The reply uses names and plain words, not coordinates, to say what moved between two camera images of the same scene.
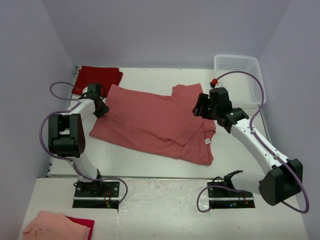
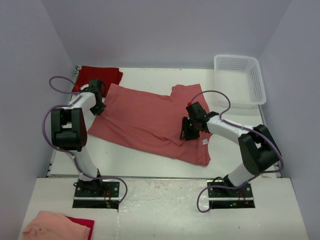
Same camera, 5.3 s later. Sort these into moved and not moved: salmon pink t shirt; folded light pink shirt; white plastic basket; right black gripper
Moved: right black gripper
Not moved: white plastic basket; salmon pink t shirt; folded light pink shirt
